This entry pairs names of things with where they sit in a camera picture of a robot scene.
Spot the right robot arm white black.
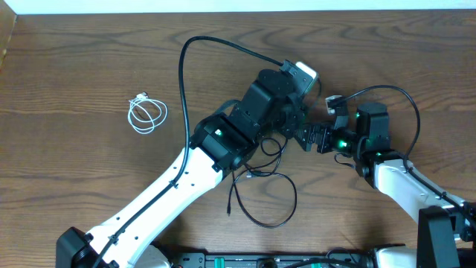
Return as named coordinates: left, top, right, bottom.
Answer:
left=294, top=103, right=475, bottom=267

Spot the white usb cable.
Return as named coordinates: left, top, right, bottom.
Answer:
left=126, top=92, right=169, bottom=135

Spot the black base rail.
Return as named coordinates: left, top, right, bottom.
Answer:
left=148, top=241, right=406, bottom=268

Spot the black usb cable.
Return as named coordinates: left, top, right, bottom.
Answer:
left=226, top=80, right=324, bottom=229

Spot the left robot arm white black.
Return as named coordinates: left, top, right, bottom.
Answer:
left=55, top=65, right=319, bottom=267

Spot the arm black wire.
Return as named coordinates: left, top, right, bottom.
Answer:
left=92, top=35, right=295, bottom=268
left=336, top=84, right=476, bottom=228

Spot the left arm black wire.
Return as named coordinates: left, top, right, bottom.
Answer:
left=92, top=35, right=295, bottom=268

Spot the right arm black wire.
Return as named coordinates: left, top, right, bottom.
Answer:
left=336, top=84, right=476, bottom=228

